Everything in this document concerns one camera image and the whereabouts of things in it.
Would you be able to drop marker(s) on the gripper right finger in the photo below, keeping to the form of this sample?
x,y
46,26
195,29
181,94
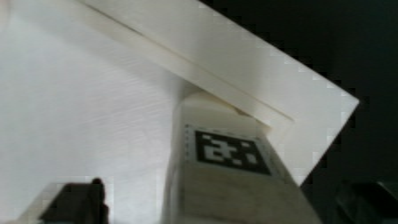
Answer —
x,y
366,203

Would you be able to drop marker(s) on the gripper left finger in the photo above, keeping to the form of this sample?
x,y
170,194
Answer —
x,y
78,207

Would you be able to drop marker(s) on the white leg with tag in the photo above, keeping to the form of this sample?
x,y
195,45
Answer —
x,y
229,186

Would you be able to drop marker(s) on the white square tabletop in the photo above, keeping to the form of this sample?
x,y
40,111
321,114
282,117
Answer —
x,y
103,61

